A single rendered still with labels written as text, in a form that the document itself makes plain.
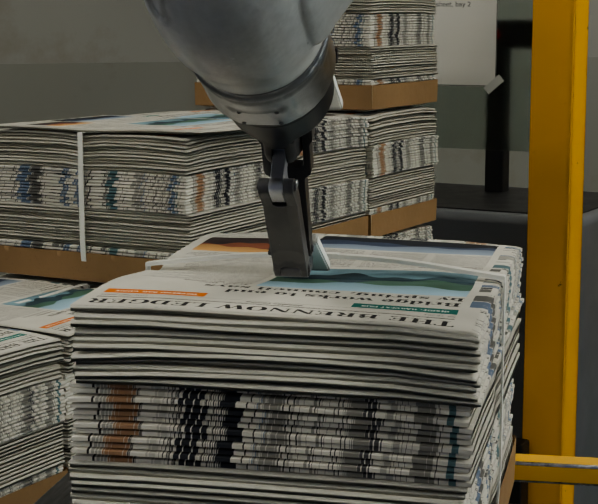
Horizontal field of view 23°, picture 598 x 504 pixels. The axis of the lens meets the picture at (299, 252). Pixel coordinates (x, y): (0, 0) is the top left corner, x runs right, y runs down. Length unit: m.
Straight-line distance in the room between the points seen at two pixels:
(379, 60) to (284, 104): 1.72
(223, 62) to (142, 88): 3.58
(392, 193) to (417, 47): 0.29
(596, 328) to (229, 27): 2.61
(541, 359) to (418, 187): 0.52
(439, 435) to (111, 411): 0.23
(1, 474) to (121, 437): 0.81
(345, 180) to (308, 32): 1.70
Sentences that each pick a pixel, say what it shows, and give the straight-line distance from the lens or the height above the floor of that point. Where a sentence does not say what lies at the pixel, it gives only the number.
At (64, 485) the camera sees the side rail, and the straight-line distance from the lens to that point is 1.38.
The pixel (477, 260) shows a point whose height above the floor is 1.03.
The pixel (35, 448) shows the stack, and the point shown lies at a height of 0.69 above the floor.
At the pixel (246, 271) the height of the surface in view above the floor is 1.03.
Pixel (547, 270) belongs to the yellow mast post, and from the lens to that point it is 3.07.
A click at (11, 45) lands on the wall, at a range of 4.33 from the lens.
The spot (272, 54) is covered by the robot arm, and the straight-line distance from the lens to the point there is 0.83.
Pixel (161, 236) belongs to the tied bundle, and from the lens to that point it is 2.13.
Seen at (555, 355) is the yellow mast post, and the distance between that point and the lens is 3.09.
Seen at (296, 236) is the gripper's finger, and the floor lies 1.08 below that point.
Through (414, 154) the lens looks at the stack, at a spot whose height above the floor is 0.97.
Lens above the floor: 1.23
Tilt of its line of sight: 9 degrees down
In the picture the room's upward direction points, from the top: straight up
